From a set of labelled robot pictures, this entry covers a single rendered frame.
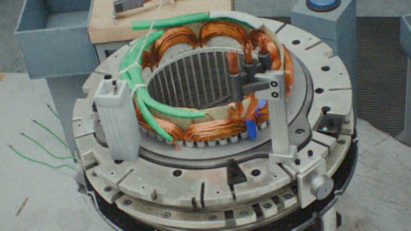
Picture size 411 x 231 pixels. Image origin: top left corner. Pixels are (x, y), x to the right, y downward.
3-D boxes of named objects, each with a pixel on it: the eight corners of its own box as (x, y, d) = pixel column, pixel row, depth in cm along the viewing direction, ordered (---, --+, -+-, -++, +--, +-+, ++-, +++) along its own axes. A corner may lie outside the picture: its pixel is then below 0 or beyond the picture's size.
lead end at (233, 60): (227, 76, 72) (224, 53, 70) (229, 69, 73) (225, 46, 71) (239, 76, 72) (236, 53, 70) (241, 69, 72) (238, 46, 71)
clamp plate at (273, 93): (279, 101, 74) (277, 78, 73) (254, 99, 75) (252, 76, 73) (281, 98, 75) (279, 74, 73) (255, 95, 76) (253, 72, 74)
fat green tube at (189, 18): (131, 38, 93) (128, 25, 91) (138, 19, 96) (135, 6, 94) (255, 36, 90) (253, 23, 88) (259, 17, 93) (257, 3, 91)
